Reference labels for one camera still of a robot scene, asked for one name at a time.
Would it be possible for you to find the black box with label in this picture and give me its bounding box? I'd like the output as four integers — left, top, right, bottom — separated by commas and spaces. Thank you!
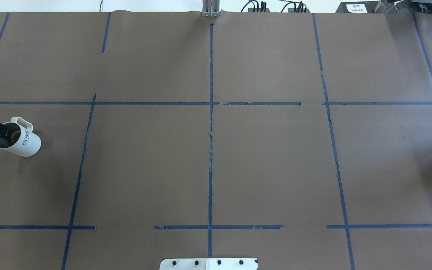
335, 0, 378, 14

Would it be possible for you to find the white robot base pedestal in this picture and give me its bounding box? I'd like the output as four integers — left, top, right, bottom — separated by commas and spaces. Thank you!
159, 258, 259, 270

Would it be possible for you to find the aluminium frame post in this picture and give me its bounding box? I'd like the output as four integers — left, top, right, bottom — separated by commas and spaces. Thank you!
202, 0, 221, 18

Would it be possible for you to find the white ribbed HOME mug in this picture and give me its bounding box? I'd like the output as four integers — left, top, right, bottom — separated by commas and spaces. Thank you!
0, 117, 41, 157

